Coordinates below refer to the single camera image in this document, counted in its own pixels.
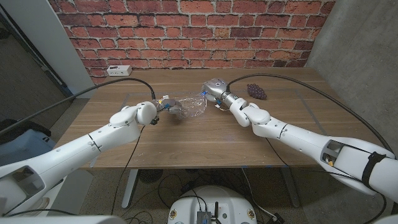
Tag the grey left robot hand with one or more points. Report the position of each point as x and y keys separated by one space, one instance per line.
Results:
x=168 y=105

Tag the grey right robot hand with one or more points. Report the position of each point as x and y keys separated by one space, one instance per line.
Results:
x=220 y=90

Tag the clear plastic wrap sheet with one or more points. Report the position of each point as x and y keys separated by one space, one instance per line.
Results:
x=192 y=105

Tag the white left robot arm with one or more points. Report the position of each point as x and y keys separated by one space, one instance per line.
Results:
x=77 y=152

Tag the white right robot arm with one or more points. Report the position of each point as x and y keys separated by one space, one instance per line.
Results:
x=311 y=137

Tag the purple toy grapes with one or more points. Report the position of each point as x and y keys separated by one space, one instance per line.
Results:
x=256 y=91

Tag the white power strip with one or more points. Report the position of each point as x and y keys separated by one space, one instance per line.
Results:
x=119 y=70

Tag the red brick printed backdrop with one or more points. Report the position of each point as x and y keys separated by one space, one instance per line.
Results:
x=192 y=34

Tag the round black floor object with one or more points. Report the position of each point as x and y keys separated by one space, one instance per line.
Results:
x=150 y=175

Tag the white table leg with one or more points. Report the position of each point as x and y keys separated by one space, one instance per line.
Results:
x=290 y=186
x=129 y=186

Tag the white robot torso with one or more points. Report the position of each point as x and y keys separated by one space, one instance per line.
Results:
x=230 y=202

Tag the black power adapter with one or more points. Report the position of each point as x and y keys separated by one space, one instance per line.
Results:
x=279 y=218

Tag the dark grey door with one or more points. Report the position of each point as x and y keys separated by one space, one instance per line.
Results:
x=25 y=84

